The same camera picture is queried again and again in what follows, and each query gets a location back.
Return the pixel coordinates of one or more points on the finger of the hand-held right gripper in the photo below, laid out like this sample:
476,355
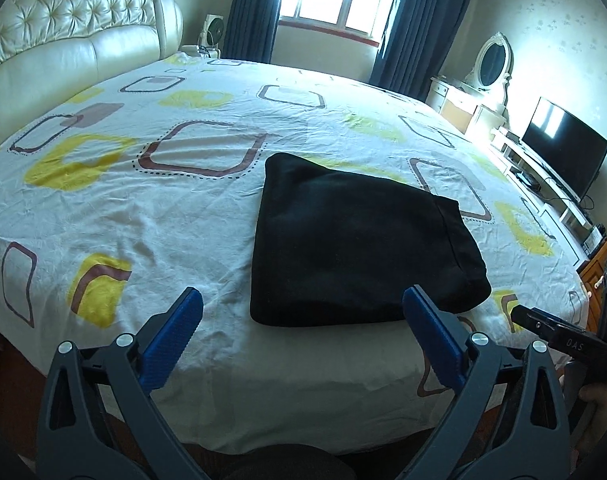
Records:
553,330

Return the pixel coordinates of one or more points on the cream tufted leather headboard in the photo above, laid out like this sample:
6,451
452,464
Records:
73,35

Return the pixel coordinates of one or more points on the person's right hand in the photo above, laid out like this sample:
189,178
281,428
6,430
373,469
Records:
594,410

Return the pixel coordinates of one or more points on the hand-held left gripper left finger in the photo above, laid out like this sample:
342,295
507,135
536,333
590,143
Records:
173,340

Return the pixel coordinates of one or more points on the black flat television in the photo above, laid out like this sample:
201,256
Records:
563,147

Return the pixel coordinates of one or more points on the patterned white bed sheet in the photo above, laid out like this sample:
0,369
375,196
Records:
158,210

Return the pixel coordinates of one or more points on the white fan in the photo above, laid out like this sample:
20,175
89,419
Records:
212,35

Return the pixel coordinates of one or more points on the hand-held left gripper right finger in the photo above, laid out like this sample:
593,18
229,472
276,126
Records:
433,335

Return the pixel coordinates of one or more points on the dark blue curtain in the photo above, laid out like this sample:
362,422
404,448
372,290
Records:
418,25
253,10

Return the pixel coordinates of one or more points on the white television stand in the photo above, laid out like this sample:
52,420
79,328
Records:
558,195

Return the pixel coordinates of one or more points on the white vanity dresser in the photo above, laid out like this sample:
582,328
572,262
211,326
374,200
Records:
491,65

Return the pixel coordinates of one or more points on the brown wooden cabinet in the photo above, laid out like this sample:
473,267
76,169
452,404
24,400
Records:
601,270

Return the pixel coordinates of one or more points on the black pants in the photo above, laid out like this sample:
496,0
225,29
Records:
358,240

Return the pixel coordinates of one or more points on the black set-top box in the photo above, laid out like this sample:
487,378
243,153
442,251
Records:
527,179

